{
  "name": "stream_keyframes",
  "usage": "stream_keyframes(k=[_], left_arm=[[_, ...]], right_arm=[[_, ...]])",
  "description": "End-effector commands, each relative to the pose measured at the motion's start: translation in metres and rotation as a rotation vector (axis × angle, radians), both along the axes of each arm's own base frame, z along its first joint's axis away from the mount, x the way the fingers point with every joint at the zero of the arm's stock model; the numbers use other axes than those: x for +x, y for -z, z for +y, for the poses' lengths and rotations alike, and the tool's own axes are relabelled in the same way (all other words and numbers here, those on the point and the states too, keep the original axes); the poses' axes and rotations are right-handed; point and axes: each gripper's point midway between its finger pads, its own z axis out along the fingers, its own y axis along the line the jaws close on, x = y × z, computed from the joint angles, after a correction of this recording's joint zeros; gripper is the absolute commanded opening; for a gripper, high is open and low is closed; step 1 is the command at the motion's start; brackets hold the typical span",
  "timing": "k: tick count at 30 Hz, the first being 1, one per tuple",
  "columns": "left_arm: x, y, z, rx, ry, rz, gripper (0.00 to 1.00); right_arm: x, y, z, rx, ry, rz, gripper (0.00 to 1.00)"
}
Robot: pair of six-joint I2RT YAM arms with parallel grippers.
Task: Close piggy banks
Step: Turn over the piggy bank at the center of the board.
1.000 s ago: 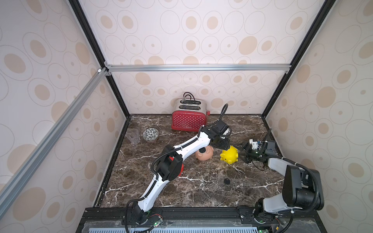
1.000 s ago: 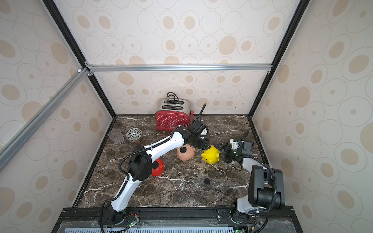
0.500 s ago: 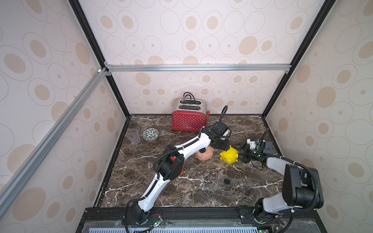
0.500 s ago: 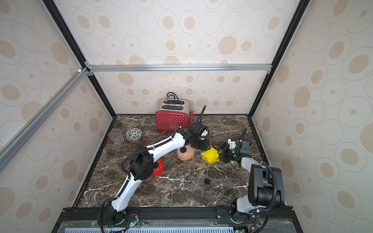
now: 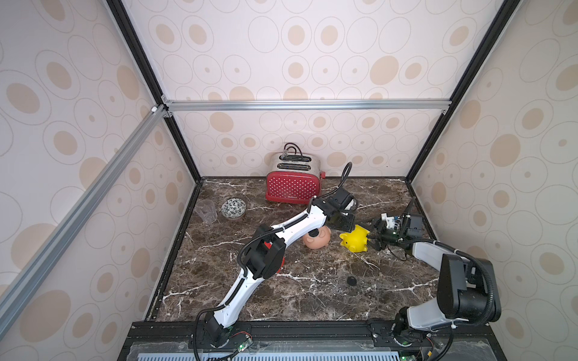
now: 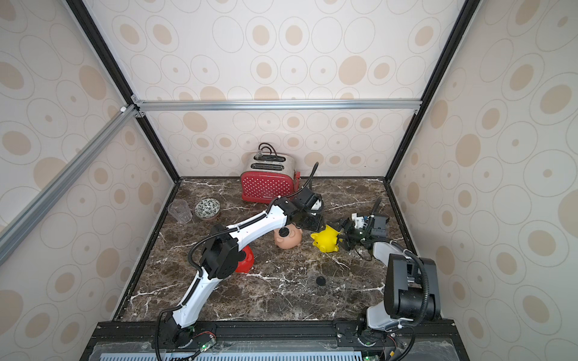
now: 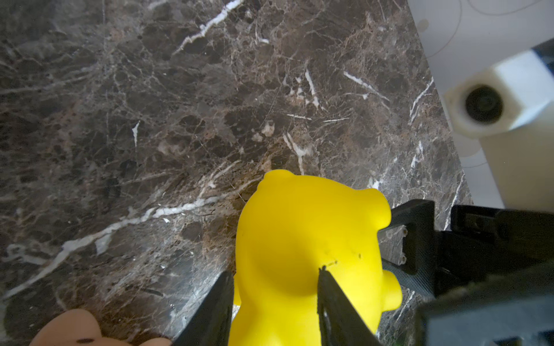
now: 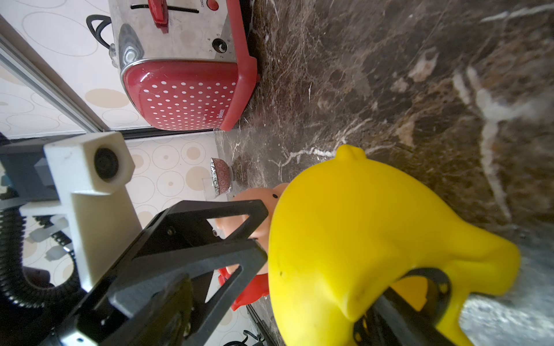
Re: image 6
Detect yellow piggy bank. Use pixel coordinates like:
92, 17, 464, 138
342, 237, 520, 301
311, 226, 340, 254

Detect black plug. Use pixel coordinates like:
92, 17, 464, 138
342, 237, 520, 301
315, 276, 327, 287
278, 227, 291, 238

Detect pink piggy bank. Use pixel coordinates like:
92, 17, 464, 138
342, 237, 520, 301
274, 224, 303, 250

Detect red piggy bank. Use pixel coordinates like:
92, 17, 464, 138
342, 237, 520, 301
235, 245, 254, 274

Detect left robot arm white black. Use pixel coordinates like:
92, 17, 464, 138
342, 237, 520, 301
153, 187, 324, 350

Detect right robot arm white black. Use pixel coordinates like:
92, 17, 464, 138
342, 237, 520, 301
337, 214, 441, 345

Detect red polka dot toaster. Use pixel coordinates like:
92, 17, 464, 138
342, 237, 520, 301
240, 151, 300, 204

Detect patterned ceramic bowl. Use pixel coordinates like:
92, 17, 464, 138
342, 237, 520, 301
194, 198, 221, 221

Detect clear plastic cup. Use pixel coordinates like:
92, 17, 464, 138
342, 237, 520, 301
167, 199, 193, 224

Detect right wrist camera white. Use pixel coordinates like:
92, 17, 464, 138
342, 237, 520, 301
351, 213, 368, 230

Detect black toaster cable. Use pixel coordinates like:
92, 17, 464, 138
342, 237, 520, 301
254, 142, 280, 159

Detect aluminium rail back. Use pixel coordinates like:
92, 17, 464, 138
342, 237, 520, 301
136, 99, 421, 111

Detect aluminium rail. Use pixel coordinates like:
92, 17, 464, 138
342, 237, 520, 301
136, 99, 421, 111
1, 105, 137, 263

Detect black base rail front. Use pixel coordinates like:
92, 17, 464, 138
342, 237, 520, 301
81, 320, 469, 360

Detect aluminium rail left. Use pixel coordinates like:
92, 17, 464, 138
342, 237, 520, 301
1, 105, 137, 263

